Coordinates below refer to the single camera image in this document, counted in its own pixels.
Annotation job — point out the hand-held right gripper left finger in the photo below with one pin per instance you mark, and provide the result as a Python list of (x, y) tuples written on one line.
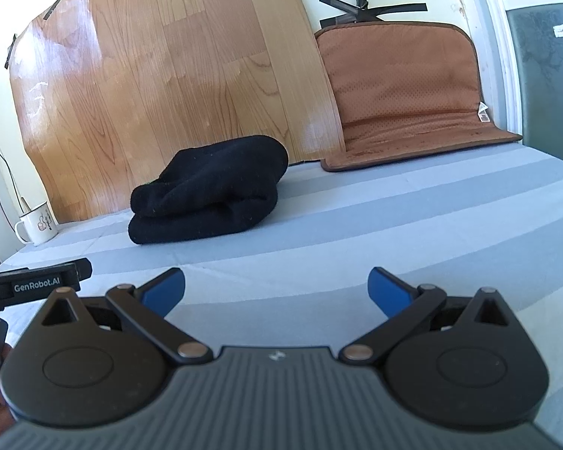
[(162, 290)]

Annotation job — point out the wooden stick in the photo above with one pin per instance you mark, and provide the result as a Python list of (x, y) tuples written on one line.
[(24, 206)]

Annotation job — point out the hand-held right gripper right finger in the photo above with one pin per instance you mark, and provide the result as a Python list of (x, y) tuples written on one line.
[(389, 290)]

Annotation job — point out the white enamel mug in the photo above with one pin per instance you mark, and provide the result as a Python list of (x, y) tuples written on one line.
[(37, 229)]

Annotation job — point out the brown seat cushion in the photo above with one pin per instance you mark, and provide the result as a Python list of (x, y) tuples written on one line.
[(403, 84)]

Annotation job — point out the white window sticker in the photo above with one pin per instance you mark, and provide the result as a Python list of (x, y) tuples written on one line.
[(562, 31)]

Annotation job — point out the navy green white striped sweater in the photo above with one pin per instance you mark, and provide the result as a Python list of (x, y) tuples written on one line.
[(206, 187)]

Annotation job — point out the wood grain panel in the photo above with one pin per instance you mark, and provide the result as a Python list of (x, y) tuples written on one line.
[(169, 79)]

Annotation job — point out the white window frame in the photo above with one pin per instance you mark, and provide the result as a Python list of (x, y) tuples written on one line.
[(502, 56)]

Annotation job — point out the blue striped bed sheet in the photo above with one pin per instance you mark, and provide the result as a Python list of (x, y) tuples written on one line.
[(380, 225)]

